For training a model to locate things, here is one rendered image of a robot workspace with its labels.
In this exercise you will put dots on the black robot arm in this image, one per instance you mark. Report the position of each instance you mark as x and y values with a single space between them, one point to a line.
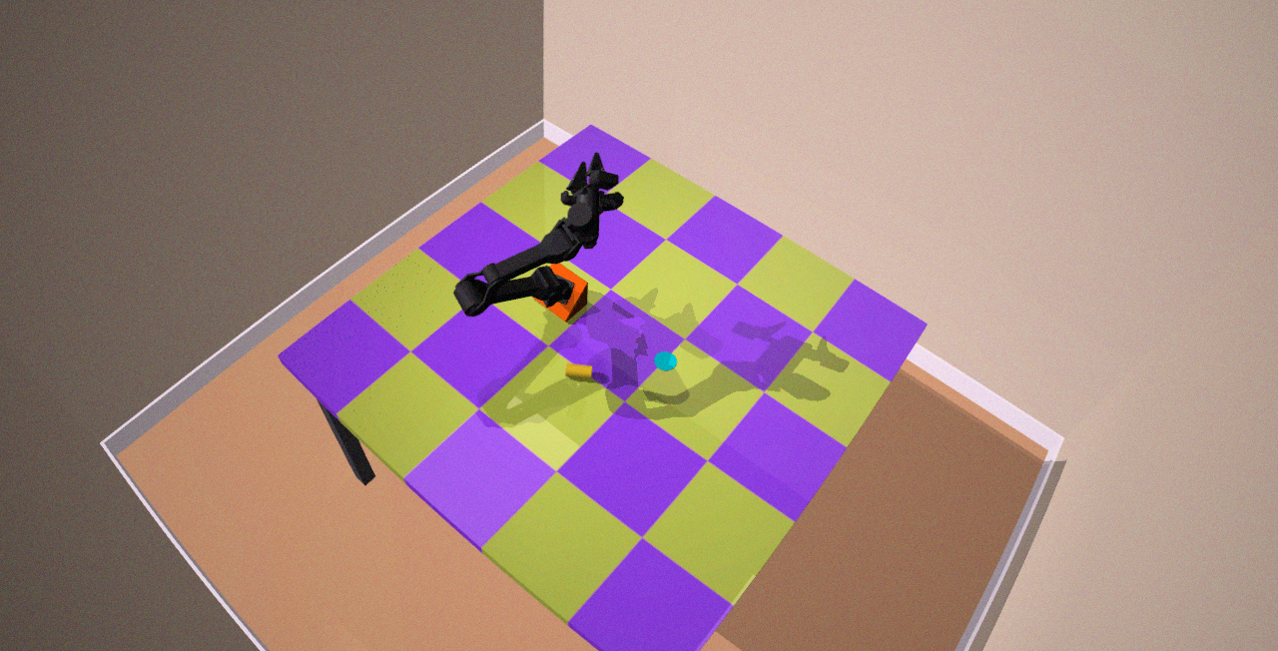
580 228

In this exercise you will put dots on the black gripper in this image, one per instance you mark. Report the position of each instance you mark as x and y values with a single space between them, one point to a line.
589 194

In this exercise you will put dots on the yellow tall cylinder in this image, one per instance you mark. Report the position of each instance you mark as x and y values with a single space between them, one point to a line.
578 370

